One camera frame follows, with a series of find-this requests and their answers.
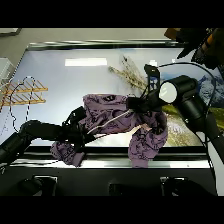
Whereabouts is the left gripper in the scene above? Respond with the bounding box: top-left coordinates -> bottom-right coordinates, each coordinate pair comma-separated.
60,120 -> 96,146

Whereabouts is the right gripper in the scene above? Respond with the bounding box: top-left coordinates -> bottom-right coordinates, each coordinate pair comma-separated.
125,94 -> 158,113

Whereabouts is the beige clothes hanger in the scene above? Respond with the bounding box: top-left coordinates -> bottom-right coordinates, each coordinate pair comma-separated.
88,109 -> 153,135

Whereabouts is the purple printed long-sleeved shirt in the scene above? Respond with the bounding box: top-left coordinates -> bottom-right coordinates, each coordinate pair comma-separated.
49,93 -> 169,169

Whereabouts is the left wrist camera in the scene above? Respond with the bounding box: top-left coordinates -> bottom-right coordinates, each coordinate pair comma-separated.
68,105 -> 88,125

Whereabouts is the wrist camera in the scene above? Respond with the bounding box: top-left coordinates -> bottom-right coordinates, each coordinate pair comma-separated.
68,105 -> 88,125
143,63 -> 162,92

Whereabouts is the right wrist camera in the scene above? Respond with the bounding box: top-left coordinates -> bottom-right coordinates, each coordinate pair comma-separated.
143,63 -> 162,92

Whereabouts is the silver frame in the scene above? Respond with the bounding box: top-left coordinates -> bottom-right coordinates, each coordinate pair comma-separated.
0,156 -> 224,197

